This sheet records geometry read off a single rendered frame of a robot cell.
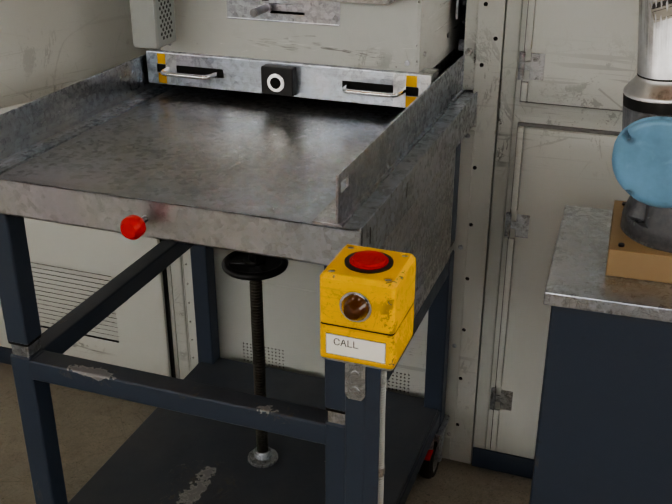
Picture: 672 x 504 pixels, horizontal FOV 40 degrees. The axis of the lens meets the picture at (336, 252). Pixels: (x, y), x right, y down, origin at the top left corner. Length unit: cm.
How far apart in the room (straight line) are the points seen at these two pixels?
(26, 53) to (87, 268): 65
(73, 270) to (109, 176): 97
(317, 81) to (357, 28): 12
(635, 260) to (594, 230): 16
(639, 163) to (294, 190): 46
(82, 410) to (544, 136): 130
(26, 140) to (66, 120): 10
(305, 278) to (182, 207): 81
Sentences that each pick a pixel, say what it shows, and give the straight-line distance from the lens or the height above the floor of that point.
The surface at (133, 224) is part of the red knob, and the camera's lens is 124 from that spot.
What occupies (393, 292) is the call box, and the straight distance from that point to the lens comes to 90.
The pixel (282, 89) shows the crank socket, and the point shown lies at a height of 88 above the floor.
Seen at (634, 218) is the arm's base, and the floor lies 82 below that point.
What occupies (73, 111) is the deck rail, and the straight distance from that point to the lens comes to 160.
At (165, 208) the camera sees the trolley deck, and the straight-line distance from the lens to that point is 126.
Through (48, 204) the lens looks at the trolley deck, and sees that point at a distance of 136.
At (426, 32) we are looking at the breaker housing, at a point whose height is 98.
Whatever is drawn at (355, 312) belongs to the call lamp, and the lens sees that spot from 91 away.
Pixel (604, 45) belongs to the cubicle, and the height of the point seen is 96.
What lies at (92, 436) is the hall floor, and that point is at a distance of 228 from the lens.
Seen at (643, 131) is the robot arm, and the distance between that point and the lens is 110.
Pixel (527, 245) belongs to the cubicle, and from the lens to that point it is 183.
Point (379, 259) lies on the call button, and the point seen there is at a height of 91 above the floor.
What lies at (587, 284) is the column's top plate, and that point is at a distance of 127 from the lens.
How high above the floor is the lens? 131
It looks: 25 degrees down
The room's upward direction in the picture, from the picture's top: straight up
